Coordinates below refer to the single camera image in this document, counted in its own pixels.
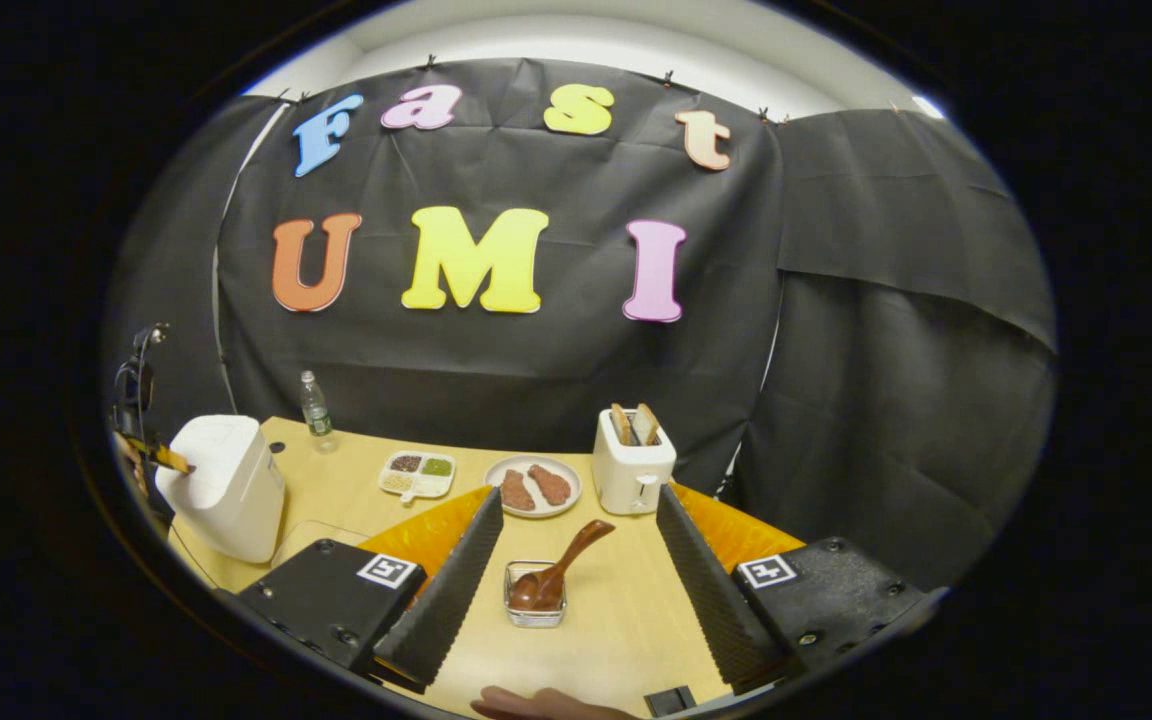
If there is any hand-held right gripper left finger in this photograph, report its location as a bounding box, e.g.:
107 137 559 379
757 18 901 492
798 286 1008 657
234 486 505 691

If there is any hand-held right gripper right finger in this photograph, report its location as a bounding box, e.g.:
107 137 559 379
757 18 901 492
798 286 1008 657
656 482 937 697

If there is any white rice cooker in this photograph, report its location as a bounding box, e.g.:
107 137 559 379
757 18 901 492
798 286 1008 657
156 415 287 564

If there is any square chopstick holder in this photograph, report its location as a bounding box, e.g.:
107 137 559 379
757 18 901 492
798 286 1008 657
504 560 568 629

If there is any brown wooden spoon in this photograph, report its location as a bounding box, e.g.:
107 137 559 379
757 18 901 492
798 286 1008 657
509 519 617 612

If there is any white divided grain dish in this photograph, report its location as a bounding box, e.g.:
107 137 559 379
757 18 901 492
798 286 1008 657
378 450 457 504

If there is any white toaster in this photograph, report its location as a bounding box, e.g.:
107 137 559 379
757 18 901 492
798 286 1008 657
592 408 677 516

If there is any round white plate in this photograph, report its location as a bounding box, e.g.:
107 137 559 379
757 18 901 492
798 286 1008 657
484 455 583 518

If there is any clear plastic container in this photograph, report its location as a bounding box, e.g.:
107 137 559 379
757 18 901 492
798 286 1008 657
269 519 382 573

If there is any clear plastic water bottle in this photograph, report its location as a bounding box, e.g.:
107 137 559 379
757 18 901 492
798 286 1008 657
299 370 337 453

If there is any black backdrop cloth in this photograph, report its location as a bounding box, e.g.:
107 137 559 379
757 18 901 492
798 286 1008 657
101 58 1057 591

